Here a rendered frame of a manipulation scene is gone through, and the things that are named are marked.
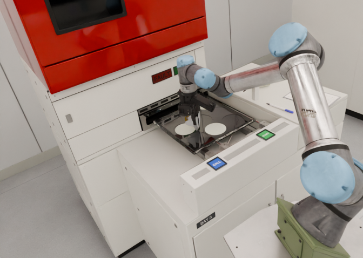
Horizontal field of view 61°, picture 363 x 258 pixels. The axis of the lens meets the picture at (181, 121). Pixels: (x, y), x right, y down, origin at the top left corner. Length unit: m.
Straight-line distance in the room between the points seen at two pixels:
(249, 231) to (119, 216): 0.94
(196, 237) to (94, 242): 1.19
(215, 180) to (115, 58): 0.67
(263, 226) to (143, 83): 0.86
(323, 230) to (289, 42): 0.53
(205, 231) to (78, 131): 0.72
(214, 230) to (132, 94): 0.73
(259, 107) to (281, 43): 0.58
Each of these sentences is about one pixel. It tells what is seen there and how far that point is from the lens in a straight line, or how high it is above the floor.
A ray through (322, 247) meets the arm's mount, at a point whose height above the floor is 0.96.
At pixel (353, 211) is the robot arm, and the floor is 1.02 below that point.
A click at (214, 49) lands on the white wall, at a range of 3.76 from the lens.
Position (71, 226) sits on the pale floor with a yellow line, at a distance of 2.50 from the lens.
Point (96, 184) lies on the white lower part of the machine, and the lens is 1.69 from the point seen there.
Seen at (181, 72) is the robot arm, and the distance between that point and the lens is 1.30.
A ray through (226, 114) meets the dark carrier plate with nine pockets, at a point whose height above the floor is 0.90.
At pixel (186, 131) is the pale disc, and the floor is 0.90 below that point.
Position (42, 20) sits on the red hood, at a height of 1.50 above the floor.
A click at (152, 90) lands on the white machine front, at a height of 1.04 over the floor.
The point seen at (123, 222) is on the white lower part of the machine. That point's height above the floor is 0.32.
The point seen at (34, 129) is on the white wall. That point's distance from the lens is 3.10.
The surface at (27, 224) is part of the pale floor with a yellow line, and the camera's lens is 2.70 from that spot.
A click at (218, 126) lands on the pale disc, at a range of 1.48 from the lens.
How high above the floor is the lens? 1.73
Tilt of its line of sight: 32 degrees down
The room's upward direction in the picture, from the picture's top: 9 degrees counter-clockwise
